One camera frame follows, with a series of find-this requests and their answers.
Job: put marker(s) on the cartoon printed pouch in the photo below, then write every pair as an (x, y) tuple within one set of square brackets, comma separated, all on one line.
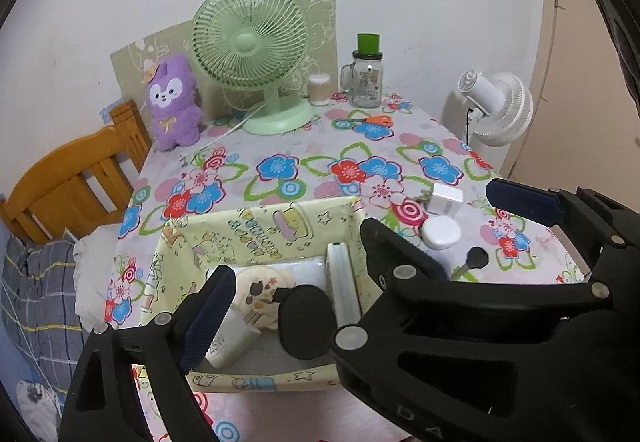
[(260, 287)]

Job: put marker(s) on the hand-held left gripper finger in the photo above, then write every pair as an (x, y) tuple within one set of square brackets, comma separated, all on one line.
[(210, 317)]

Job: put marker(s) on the glass mug with green lid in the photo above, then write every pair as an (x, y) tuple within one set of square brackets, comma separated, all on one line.
[(367, 86)]

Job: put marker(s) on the blue wall sticker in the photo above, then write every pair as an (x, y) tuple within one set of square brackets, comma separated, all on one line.
[(109, 107)]

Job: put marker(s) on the black round sponge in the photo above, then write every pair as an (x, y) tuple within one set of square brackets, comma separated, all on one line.
[(305, 322)]

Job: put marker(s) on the cotton swab jar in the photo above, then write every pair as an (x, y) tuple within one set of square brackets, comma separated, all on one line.
[(319, 91)]

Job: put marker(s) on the floral tablecloth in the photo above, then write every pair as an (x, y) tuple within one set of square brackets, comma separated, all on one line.
[(310, 171)]

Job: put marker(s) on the white long box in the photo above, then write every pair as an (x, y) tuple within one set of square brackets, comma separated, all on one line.
[(342, 282)]

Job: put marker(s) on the white round case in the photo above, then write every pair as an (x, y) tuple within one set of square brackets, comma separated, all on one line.
[(440, 232)]

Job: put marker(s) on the white cube adapter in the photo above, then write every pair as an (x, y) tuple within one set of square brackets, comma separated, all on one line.
[(446, 202)]

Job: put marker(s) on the green desk fan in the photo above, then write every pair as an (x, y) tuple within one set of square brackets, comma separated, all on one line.
[(250, 41)]

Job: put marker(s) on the orange scissors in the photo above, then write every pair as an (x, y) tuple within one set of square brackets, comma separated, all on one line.
[(380, 120)]

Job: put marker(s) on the black head key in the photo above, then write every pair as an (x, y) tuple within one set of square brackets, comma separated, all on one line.
[(477, 257)]

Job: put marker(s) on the white bedsheet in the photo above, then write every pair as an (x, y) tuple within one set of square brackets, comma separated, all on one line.
[(95, 267)]

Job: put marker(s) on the white printed cloth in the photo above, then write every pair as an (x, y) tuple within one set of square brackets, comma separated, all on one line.
[(35, 399)]

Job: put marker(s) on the wooden chair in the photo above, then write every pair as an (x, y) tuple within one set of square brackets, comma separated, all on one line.
[(65, 166)]

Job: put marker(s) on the white tube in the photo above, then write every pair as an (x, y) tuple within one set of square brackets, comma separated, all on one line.
[(232, 337)]

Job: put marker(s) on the yellow fabric storage box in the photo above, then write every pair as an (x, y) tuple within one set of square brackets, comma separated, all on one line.
[(260, 232)]

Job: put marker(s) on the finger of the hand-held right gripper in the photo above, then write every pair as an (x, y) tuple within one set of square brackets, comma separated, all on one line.
[(520, 202), (400, 252)]

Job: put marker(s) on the beige door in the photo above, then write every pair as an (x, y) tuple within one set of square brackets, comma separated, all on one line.
[(575, 71)]

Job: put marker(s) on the white standing fan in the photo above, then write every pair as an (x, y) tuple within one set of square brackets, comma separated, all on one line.
[(510, 106)]

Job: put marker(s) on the plaid bedding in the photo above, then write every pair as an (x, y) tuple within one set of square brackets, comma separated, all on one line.
[(35, 302)]

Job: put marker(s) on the purple plush toy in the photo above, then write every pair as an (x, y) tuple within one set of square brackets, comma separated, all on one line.
[(172, 111)]

